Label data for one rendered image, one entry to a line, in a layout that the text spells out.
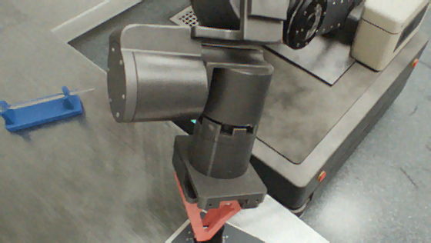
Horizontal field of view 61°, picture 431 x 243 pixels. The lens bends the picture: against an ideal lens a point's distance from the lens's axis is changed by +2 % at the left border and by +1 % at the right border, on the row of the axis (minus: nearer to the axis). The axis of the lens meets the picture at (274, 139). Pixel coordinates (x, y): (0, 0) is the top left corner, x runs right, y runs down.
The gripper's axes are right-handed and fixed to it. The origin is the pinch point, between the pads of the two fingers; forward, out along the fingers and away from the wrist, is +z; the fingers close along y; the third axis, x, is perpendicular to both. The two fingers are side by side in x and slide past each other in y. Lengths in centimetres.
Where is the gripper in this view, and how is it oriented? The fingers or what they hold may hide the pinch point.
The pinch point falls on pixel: (202, 230)
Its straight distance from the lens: 40.8
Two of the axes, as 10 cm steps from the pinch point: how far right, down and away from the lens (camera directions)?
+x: 8.7, 0.0, 5.0
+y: 4.3, 5.2, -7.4
